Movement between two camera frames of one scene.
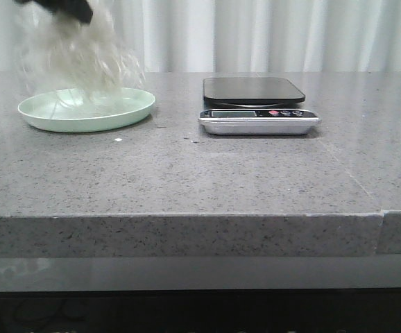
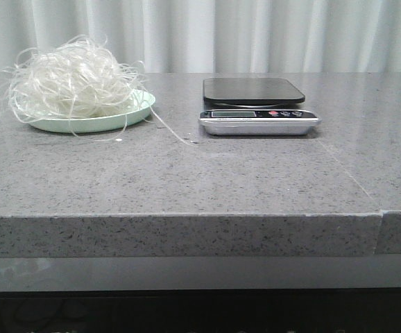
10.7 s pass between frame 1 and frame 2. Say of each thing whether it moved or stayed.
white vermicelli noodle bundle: moved
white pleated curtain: stayed
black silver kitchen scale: stayed
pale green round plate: stayed
